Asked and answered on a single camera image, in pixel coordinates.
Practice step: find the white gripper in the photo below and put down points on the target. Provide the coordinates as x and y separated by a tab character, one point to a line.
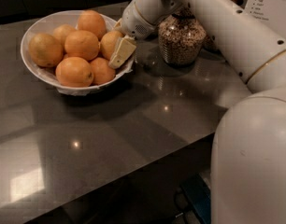
134	22

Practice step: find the orange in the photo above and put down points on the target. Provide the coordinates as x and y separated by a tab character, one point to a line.
74	72
102	72
45	50
83	44
108	43
92	21
62	32

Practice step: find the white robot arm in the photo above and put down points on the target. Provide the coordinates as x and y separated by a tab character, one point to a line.
247	182

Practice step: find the white bowl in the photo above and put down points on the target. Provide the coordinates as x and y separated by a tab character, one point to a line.
46	25

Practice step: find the middle glass cereal jar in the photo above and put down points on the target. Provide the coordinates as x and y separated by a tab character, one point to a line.
181	38

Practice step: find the allergens information sign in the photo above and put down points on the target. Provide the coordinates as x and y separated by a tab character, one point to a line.
270	12

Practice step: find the blue box on floor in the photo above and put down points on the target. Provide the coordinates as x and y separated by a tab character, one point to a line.
197	194

